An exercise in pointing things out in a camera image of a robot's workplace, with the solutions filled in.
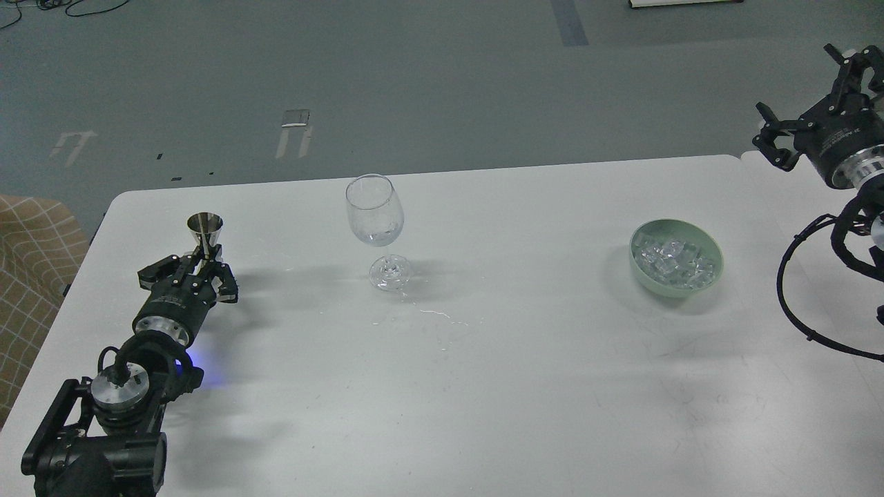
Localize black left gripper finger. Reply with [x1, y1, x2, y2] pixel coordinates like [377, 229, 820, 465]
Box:
[137, 255, 187, 291]
[192, 260, 239, 304]

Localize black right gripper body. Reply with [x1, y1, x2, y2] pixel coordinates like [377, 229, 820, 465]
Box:
[794, 97, 883, 190]

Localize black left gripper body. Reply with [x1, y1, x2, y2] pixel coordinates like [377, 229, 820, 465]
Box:
[132, 275, 217, 347]

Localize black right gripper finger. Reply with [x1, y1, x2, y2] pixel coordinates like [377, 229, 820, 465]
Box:
[824, 43, 883, 111]
[752, 102, 803, 172]

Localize steel cocktail jigger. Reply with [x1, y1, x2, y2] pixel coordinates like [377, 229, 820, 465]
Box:
[186, 212, 224, 264]

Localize clear ice cubes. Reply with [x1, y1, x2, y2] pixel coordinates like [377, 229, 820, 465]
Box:
[631, 233, 718, 290]

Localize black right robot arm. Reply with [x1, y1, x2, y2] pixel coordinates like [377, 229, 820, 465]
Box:
[751, 44, 883, 362]

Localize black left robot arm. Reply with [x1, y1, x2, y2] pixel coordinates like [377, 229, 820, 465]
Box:
[20, 248, 239, 496]

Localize clear wine glass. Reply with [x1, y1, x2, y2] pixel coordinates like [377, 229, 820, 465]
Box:
[345, 174, 412, 293]

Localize tan checkered chair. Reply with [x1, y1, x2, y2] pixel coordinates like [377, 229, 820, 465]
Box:
[1, 195, 88, 425]

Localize green bowl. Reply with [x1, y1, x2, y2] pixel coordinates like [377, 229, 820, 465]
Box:
[628, 218, 725, 299]

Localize white board on floor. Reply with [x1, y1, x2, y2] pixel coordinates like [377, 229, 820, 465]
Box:
[628, 0, 742, 9]

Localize black floor cable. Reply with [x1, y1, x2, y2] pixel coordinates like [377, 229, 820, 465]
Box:
[0, 0, 129, 28]

